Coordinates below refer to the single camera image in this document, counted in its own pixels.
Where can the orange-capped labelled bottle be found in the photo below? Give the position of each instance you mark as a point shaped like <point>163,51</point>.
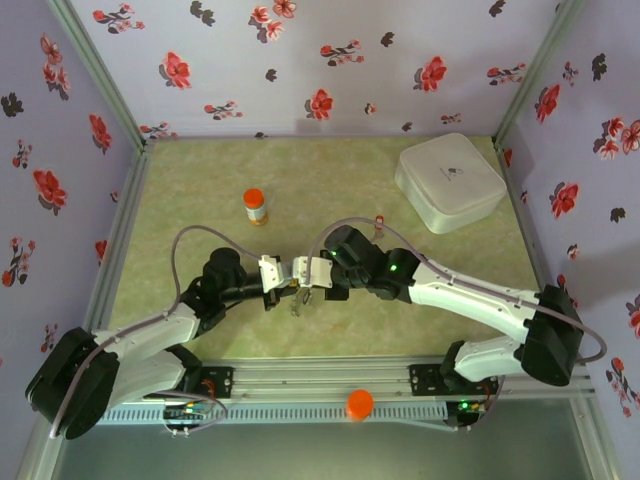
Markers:
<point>256,210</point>

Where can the round orange cap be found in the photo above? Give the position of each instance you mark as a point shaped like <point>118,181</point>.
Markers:
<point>360,404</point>

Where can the aluminium table side rail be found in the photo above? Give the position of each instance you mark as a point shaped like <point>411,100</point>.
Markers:
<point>525,225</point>
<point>117,250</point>

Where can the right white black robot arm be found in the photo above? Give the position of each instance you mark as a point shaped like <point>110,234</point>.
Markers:
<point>475,305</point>

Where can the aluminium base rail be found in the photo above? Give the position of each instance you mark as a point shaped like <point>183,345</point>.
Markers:
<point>320,375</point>

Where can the aluminium frame post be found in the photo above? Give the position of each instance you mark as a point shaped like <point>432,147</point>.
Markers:
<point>103,75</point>
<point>533,75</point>

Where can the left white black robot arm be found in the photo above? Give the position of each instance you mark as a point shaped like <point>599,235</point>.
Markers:
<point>150,330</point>

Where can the small red-capped vial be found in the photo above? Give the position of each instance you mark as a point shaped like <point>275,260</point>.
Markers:
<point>380,218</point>

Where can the white square lidded case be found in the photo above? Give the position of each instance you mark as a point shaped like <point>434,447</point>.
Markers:
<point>450,180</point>

